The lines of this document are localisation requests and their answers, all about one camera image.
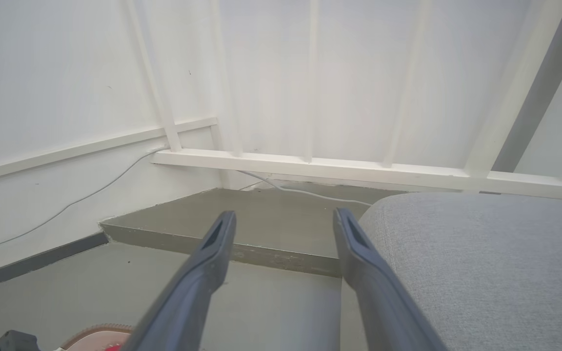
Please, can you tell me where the thin white wall cable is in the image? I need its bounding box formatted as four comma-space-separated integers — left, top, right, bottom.
0, 145, 169, 258

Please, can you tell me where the grey wall post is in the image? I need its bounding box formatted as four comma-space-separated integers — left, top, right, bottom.
491, 0, 562, 173

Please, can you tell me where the white floor cable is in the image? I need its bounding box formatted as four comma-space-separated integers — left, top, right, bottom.
238, 170, 373, 206

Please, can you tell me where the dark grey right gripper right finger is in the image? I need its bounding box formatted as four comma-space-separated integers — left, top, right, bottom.
335, 209, 447, 351

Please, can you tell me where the grey fabric sofa seat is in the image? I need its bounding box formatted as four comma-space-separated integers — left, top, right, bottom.
341, 192, 562, 351

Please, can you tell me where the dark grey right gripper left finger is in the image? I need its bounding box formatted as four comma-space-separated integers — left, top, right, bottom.
122, 211, 237, 351

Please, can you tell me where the white slatted railing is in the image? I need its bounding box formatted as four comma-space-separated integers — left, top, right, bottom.
0, 0, 562, 203

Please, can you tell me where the woven laundry basket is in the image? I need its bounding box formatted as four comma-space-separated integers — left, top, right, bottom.
56, 323, 134, 351

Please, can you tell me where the dark grey block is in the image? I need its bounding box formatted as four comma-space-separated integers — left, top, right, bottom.
0, 330, 41, 351

